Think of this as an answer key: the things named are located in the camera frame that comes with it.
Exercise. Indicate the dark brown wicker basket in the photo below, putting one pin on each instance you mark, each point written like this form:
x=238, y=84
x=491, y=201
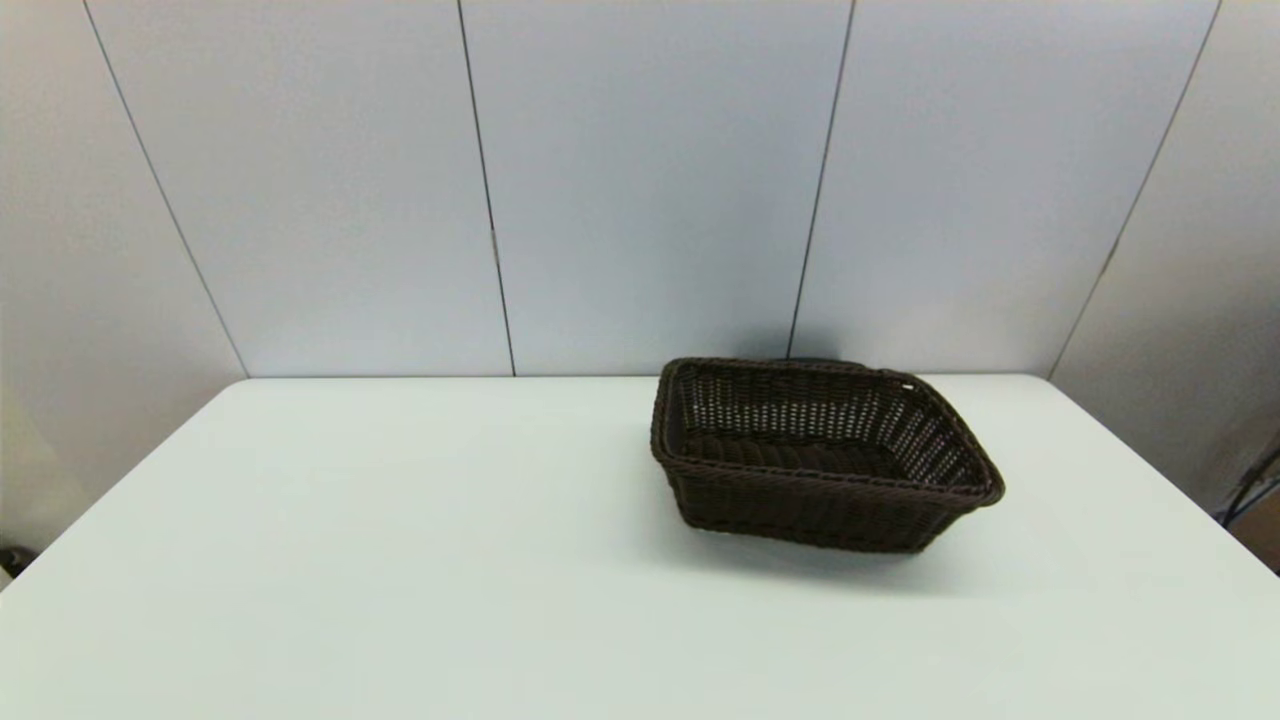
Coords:
x=810, y=510

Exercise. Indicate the small dark floor object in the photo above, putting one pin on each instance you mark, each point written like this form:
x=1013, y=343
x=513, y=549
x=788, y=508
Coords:
x=14, y=560

